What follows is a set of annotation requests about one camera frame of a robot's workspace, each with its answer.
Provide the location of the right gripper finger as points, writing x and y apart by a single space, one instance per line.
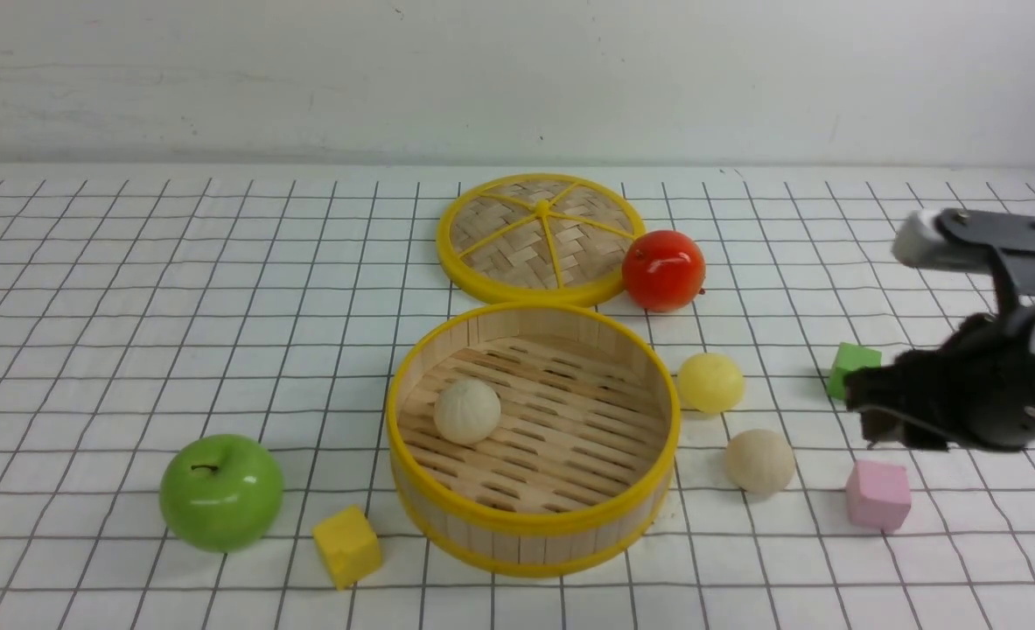
901 404
1000 245

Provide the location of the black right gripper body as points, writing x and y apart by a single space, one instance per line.
995 382

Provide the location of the white bun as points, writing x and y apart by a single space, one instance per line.
759 461
467 412

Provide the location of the yellow bun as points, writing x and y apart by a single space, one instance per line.
710 383

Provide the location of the yellow-rimmed bamboo steamer tray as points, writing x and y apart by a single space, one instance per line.
582 460

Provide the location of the woven bamboo steamer lid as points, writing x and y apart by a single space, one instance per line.
538 238

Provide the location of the green cube block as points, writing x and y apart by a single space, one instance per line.
849 358

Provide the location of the pink cube block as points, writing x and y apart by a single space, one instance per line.
878 495

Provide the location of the red toy apple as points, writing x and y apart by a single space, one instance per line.
663 271

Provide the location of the yellow cube block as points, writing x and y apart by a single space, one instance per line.
348 547

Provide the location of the green toy apple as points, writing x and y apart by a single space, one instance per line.
221 493

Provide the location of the white checkered tablecloth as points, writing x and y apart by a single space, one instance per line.
144 308

